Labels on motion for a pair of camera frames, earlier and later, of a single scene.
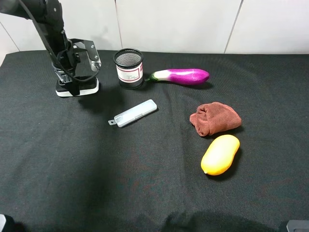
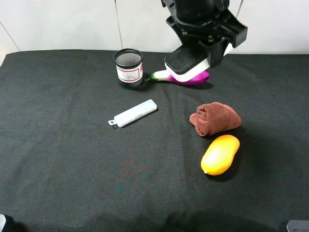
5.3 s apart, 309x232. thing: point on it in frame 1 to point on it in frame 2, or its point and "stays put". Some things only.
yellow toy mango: (217, 157) stays put
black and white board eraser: (87, 85) to (186, 62)
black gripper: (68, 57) to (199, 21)
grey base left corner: (3, 220) stays put
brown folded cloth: (214, 117) stays put
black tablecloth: (211, 142) stays put
